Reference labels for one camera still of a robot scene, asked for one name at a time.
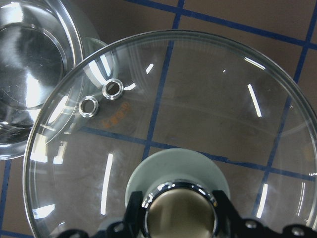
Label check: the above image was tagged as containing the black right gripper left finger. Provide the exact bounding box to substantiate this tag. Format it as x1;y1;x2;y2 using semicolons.
59;190;149;238

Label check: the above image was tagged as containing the glass pot lid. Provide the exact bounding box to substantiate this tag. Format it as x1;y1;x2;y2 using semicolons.
23;30;317;238

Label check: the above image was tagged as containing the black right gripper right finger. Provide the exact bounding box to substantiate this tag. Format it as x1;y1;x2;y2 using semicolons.
212;190;317;238

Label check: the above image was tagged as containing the pale green cooking pot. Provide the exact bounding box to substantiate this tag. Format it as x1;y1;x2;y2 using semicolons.
0;0;105;160

